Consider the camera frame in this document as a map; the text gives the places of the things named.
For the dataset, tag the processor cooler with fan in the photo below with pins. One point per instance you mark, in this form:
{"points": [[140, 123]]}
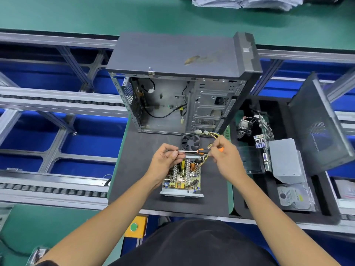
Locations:
{"points": [[246, 123]]}

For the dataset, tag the person's left hand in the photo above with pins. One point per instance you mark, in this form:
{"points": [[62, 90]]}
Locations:
{"points": [[163, 160]]}

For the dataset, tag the silver optical drive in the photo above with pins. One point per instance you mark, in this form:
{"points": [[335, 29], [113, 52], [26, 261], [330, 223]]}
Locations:
{"points": [[285, 158]]}

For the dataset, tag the person's black trousers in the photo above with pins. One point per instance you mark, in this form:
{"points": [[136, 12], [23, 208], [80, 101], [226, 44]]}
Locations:
{"points": [[194, 246]]}

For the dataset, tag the person's right hand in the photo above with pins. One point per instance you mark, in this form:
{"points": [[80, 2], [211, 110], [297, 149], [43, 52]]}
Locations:
{"points": [[227, 158]]}

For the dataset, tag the hard disk drive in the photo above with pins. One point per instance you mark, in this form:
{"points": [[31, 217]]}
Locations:
{"points": [[345, 188]]}

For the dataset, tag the green motherboard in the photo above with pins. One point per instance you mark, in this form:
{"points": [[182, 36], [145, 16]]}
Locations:
{"points": [[260, 146]]}

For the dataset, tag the black cooling fan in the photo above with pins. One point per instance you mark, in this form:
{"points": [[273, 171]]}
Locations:
{"points": [[190, 141]]}

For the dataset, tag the person's black shirt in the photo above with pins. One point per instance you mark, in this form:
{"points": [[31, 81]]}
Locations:
{"points": [[47, 263]]}

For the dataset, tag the silver hard drive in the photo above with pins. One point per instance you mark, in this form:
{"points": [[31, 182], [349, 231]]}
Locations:
{"points": [[295, 196]]}

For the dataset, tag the stack of white papers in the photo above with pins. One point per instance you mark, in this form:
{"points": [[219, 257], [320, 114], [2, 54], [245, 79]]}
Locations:
{"points": [[247, 1]]}

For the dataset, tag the person's right forearm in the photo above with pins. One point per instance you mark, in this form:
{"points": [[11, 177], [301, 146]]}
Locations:
{"points": [[277, 224]]}

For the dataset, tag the dark grey foam mat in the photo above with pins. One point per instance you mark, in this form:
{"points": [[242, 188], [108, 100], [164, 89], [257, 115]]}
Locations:
{"points": [[127, 163]]}

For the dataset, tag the person's left forearm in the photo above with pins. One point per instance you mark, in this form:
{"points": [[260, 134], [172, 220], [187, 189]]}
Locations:
{"points": [[105, 224]]}

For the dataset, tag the clear plastic screw box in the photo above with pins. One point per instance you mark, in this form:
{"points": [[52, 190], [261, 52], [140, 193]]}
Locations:
{"points": [[36, 255]]}

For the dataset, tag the dark grey case side panel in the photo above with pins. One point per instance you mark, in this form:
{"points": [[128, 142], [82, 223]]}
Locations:
{"points": [[321, 124]]}

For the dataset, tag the aluminium conveyor frame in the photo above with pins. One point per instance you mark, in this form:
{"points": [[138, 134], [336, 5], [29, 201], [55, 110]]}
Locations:
{"points": [[55, 102]]}

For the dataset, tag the power supply circuit board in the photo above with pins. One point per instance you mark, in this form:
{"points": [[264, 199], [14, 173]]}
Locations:
{"points": [[186, 174]]}

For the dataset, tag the yellow box with green button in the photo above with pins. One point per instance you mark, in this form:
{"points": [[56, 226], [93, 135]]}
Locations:
{"points": [[136, 226]]}

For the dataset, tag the grey computer tower case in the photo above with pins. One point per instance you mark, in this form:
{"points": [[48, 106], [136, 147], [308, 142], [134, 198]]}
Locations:
{"points": [[177, 52]]}

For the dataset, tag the black foam tray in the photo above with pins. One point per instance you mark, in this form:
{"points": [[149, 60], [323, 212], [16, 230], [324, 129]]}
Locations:
{"points": [[260, 202]]}

